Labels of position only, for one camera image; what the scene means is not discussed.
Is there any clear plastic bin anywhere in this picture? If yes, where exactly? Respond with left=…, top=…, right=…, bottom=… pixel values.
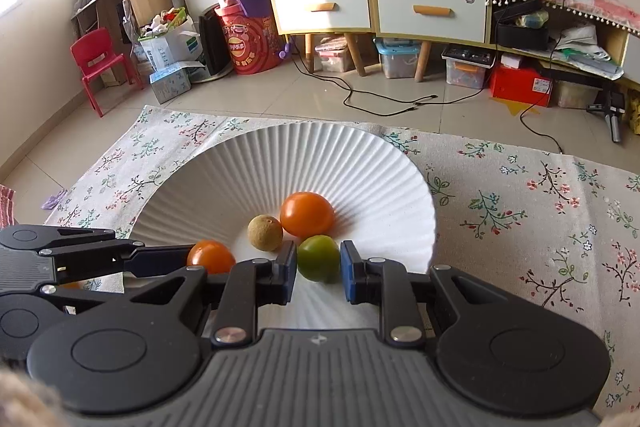
left=552, top=79, right=601, bottom=109

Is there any orange cherry tomato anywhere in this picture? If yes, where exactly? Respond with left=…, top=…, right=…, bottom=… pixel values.
left=186, top=240, right=236, bottom=275
left=279, top=191, right=335, bottom=239

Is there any clear bin with blue lid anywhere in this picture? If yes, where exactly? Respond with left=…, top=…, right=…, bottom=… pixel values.
left=374, top=38, right=422, bottom=80

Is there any white bag with toys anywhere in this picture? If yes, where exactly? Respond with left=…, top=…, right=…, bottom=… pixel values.
left=137, top=7, right=204, bottom=72

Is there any green jujube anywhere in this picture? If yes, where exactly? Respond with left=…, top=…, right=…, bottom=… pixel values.
left=297, top=234, right=342, bottom=284

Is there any light blue tissue box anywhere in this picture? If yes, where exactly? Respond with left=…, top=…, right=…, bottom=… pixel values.
left=149, top=62, right=194, bottom=104

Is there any black tripod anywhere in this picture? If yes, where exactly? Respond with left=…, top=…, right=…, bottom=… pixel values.
left=586, top=91, right=627, bottom=144

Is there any clear bin with black lid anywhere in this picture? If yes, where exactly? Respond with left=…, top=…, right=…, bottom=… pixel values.
left=441, top=46, right=494, bottom=90

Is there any black box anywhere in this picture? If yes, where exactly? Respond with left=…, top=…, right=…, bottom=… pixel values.
left=494, top=0, right=551, bottom=50

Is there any pink striped cloth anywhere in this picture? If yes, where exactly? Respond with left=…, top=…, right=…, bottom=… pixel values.
left=0, top=184, right=19, bottom=231

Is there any white ribbed plate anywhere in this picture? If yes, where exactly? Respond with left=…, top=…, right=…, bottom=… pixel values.
left=131, top=123, right=437, bottom=333

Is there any brown longan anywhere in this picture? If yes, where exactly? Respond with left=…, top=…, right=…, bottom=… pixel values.
left=247, top=215, right=284, bottom=253

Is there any fluffy beige sleeve cuff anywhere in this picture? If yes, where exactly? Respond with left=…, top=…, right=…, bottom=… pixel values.
left=0, top=359, right=68, bottom=427

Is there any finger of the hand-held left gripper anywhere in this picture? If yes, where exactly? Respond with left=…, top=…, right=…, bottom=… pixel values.
left=37, top=227, right=195, bottom=274
left=40, top=276, right=151, bottom=314

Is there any yellow star floor sticker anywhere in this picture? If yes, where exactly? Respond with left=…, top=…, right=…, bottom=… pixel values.
left=492, top=97, right=544, bottom=118

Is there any black floor heater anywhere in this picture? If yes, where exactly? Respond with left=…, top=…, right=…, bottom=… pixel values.
left=197, top=4, right=234, bottom=80

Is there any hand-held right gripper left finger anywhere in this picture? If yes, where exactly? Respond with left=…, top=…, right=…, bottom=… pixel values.
left=102, top=241, right=299, bottom=348

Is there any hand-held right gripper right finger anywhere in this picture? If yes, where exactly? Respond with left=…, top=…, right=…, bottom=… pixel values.
left=339, top=239, right=532, bottom=345

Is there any black floor cable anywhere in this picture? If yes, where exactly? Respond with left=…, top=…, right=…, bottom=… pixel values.
left=285, top=32, right=567, bottom=154

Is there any red snack bucket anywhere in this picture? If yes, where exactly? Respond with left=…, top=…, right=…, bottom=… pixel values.
left=215, top=4, right=281, bottom=76

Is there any purple scrap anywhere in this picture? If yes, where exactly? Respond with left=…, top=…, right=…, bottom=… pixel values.
left=41, top=189, right=69, bottom=212

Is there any red plastic chair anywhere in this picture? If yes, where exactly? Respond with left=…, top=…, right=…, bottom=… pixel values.
left=70, top=27, right=144, bottom=118

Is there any red cardboard box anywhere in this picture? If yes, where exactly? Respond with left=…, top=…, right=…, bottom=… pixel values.
left=489, top=63, right=555, bottom=108

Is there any clear bin with pink contents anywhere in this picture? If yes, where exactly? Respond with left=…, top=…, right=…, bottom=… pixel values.
left=314, top=36, right=351, bottom=74

